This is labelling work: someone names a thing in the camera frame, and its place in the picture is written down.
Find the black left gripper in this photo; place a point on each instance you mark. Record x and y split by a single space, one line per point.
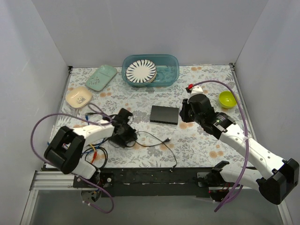
125 137

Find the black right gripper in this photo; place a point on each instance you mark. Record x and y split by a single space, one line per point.
184 112

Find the black power adapter brick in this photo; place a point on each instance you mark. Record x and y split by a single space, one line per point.
122 140

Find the black network switch box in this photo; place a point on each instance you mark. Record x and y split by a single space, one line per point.
163 114

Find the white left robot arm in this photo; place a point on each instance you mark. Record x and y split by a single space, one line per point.
65 149

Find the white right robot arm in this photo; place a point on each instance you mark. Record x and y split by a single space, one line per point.
274 177

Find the floral table mat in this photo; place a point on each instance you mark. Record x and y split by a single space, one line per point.
165 145

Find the lime green bowl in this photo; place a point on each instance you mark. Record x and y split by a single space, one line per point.
227 100

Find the teal plastic basin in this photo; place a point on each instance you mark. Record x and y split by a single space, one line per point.
167 69

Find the beige square panda dish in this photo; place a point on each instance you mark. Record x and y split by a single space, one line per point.
78 97

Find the green rectangular ceramic dish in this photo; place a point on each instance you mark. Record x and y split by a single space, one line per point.
101 77

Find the blue striped white plate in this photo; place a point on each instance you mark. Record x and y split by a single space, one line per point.
141 71

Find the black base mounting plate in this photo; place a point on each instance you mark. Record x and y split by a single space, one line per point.
203 189

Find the aluminium frame rail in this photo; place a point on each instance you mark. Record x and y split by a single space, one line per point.
51 180

